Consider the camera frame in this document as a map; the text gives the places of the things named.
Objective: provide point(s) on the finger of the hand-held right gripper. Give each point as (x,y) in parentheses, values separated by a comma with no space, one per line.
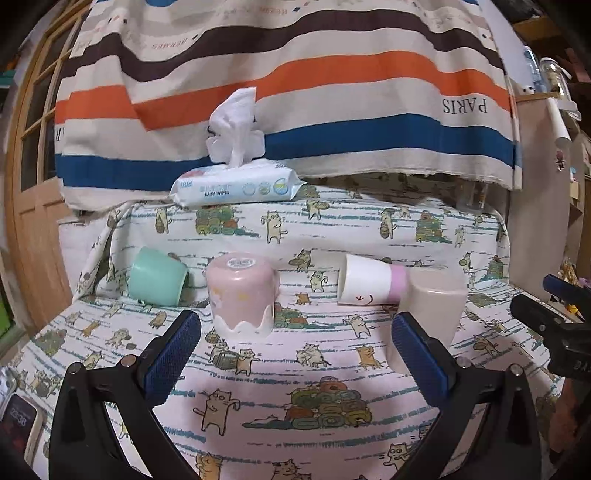
(565,290)
(549,330)

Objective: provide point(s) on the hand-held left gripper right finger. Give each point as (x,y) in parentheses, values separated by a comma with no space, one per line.
(421,357)

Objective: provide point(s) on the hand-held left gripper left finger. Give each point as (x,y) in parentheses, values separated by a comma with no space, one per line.
(171,357)

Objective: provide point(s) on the white cup with pink band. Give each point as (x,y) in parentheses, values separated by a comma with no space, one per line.
(369,281)

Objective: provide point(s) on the beige cup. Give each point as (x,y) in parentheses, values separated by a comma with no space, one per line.
(438,304)

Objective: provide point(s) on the mint green cup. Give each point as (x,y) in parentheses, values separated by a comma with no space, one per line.
(157,279)

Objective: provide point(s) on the pink cup with white rim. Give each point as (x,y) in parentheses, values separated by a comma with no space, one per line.
(240,295)

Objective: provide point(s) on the wooden shelf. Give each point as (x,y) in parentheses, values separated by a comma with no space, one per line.
(535,184)

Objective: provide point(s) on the cat printed cloth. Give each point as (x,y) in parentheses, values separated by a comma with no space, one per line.
(300,369)

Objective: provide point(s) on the smartphone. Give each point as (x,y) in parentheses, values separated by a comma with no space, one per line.
(18,427)

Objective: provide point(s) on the white paper tube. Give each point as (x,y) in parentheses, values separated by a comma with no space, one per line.
(558,122)

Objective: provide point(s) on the baby wipes pack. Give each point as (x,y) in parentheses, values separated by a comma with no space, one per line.
(231,187)

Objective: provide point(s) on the wooden door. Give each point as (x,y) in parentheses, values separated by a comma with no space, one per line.
(41,194)

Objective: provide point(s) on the clear jar with white lid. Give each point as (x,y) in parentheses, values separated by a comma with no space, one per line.
(555,78)

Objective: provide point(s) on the blue bottle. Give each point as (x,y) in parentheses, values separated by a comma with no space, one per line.
(531,69)

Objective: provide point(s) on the striped cloth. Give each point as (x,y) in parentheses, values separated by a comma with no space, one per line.
(300,92)

